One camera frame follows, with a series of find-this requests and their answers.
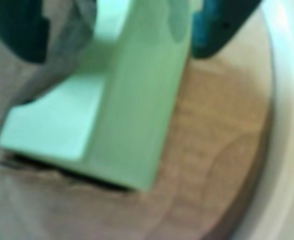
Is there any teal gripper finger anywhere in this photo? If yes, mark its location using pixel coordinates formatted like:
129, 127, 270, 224
0, 0, 52, 65
190, 0, 262, 60

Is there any mint green U-shaped block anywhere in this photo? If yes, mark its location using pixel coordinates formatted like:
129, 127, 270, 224
0, 0, 195, 193

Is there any brown cardboard lid with cutouts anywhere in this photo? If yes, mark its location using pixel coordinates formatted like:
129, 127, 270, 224
0, 0, 278, 240

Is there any white round sorter container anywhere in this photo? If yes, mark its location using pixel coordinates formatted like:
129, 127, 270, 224
226, 0, 294, 240

